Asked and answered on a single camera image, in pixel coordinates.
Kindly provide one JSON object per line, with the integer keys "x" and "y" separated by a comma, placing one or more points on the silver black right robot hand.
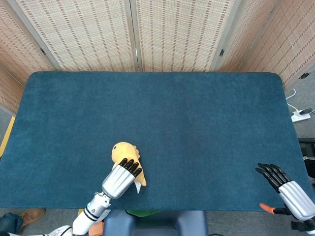
{"x": 295, "y": 196}

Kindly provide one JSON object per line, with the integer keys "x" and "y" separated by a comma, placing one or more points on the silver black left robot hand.
{"x": 119, "y": 180}

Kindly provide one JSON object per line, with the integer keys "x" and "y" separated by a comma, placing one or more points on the yellow plush toy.
{"x": 123, "y": 151}

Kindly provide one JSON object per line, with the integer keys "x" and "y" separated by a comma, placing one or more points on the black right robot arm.
{"x": 299, "y": 226}

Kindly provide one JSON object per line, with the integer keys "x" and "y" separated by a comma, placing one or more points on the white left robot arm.
{"x": 88, "y": 216}

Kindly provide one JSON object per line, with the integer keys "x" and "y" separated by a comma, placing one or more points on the green sheet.
{"x": 142, "y": 211}

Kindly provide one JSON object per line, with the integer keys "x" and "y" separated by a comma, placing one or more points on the orange block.
{"x": 96, "y": 229}

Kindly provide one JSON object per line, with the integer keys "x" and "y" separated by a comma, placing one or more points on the blue grey robot torso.
{"x": 155, "y": 225}

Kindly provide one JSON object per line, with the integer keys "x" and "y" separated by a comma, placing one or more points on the white power strip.
{"x": 299, "y": 117}

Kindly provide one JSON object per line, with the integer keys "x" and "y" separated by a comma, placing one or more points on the black power plug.
{"x": 306, "y": 111}

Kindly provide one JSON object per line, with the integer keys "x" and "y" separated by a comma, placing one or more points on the blue table cover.
{"x": 184, "y": 123}

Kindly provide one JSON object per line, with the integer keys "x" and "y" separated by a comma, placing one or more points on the brown leather shoe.
{"x": 32, "y": 215}

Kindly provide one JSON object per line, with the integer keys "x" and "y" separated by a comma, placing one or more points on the blue jeans leg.
{"x": 9, "y": 222}

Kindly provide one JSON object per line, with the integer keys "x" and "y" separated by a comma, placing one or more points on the yellow floor tape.
{"x": 7, "y": 137}

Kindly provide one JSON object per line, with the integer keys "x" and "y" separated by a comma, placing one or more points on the black screen hinge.
{"x": 305, "y": 75}
{"x": 42, "y": 51}
{"x": 221, "y": 52}

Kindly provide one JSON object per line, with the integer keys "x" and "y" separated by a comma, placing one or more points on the black equipment frame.
{"x": 307, "y": 150}

